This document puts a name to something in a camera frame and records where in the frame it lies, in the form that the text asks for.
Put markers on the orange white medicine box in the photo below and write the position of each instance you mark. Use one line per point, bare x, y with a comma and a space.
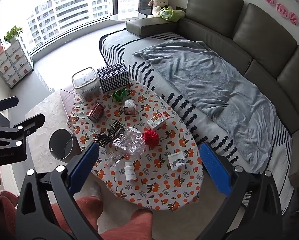
157, 120

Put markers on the person's left leg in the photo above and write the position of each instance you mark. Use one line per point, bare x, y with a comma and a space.
87, 205

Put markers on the white pill bottle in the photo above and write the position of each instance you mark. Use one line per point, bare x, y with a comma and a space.
130, 172

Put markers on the person's leg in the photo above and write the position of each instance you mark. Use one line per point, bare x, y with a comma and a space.
137, 221
87, 205

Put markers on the black white houndstooth tissue box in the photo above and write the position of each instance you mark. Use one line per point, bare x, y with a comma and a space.
114, 78

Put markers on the grey fleece blanket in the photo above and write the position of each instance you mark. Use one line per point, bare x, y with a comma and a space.
214, 87

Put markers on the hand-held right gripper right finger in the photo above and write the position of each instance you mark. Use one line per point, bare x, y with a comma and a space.
214, 170

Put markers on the grey round trash bin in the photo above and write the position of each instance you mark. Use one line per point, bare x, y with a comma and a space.
60, 142

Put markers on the green cabbage plush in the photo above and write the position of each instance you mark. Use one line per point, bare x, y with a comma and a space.
170, 15

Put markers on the clear plastic packaging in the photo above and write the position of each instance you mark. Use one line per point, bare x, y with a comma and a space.
130, 142

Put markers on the small clear plastic wrapper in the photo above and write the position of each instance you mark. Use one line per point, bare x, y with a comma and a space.
113, 160

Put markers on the white plush sheep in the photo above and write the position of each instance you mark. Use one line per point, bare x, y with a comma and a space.
159, 2

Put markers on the person's right leg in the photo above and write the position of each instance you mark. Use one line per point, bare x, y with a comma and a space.
137, 221

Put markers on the grey-green leather sofa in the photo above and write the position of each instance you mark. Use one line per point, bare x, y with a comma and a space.
264, 30

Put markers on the small white box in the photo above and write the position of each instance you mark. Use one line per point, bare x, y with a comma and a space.
175, 160

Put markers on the red ribbon bow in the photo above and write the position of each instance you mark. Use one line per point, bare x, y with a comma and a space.
150, 138

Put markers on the black white striped ribbon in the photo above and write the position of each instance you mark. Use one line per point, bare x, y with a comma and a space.
114, 129

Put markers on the orange print tablecloth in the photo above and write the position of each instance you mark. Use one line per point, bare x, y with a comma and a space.
149, 180

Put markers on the clear plastic storage container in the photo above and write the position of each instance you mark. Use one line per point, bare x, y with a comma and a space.
85, 85

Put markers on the person's white-socked left foot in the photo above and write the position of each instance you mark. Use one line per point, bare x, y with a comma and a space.
94, 190

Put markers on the beige patterned rug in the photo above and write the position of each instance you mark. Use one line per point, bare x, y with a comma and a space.
42, 120

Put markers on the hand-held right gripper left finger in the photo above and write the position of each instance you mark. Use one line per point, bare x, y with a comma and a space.
84, 160

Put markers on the white sofa cover black marks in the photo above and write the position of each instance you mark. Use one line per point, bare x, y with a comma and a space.
144, 52

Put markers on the round glass side table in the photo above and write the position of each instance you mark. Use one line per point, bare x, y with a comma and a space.
129, 17

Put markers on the pink toy figure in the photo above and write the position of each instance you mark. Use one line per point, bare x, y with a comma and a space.
0, 50

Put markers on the green wrapper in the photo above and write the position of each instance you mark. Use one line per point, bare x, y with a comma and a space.
119, 95

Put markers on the white animal-print drawer cabinet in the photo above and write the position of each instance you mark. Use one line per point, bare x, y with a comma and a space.
12, 62

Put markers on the white apartment building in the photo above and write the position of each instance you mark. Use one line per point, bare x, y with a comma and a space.
64, 7

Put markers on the small clear snack packet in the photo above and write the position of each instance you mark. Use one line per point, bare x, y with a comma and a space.
129, 107

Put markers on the green potted plant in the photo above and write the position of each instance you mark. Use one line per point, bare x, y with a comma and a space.
13, 32

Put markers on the red drink can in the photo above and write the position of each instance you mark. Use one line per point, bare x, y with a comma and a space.
95, 112

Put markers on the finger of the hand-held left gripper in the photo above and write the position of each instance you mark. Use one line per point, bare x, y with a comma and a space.
27, 124
7, 103

